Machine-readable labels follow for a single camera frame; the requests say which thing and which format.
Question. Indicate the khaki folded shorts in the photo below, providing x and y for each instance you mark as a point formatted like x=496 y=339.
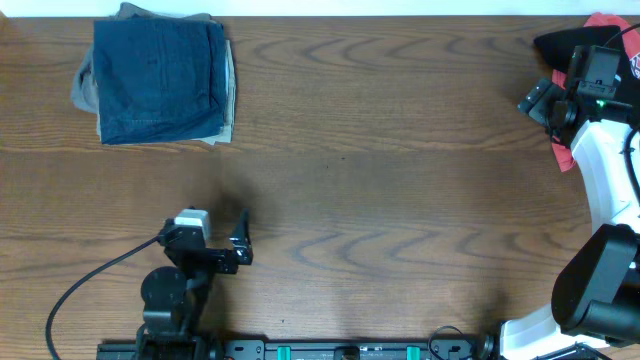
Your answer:
x=161 y=96

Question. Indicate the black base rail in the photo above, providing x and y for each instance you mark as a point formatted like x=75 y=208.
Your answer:
x=446 y=348

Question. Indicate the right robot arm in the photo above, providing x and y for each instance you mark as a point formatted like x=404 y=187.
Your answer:
x=595 y=298

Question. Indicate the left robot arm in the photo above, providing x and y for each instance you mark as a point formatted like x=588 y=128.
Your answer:
x=175 y=296

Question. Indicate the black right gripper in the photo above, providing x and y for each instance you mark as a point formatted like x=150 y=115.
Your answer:
x=538 y=100

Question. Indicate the black garment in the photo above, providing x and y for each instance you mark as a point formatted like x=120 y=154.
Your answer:
x=557 y=48

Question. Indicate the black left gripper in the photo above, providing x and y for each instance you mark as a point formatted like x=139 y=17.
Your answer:
x=232 y=256

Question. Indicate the navy blue shorts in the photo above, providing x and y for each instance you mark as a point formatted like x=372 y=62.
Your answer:
x=130 y=37

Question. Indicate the grey folded garment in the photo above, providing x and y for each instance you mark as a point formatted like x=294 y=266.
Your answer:
x=84 y=91

